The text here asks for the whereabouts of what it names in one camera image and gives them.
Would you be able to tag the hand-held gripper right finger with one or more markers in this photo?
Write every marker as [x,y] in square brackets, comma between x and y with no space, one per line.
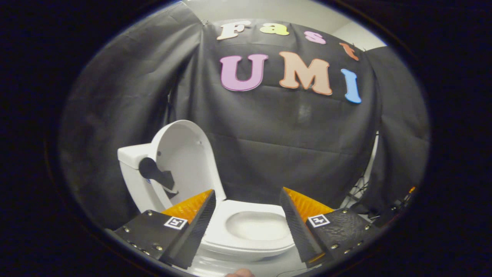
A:
[298,231]

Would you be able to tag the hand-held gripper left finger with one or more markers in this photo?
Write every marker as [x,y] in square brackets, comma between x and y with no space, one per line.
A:
[196,231]

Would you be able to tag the white toilet lid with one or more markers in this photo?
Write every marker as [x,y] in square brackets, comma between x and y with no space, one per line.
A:
[184,154]

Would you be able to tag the white toilet seat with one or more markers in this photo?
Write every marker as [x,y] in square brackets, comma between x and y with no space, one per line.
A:
[253,206]

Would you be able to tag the white toilet with tank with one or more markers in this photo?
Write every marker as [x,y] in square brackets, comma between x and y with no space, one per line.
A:
[130,154]

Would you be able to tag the black light stand tripod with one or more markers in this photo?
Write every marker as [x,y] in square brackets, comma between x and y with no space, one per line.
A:
[360,186]

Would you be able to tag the table under black cloth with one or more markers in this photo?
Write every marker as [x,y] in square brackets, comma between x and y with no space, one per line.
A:
[384,219]

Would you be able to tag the black backdrop cloth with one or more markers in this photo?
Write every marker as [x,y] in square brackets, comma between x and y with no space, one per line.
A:
[269,134]
[399,134]
[115,88]

